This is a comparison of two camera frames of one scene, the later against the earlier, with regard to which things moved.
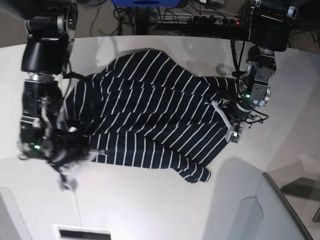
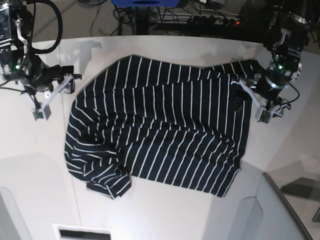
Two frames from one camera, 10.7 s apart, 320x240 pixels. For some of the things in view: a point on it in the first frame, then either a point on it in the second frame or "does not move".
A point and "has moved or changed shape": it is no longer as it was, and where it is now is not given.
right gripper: x=237 y=115 -> x=266 y=89
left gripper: x=65 y=148 -> x=43 y=81
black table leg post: x=142 y=20 does not move
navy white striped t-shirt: x=146 y=109 has moved or changed shape
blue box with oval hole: x=145 y=3 does not move
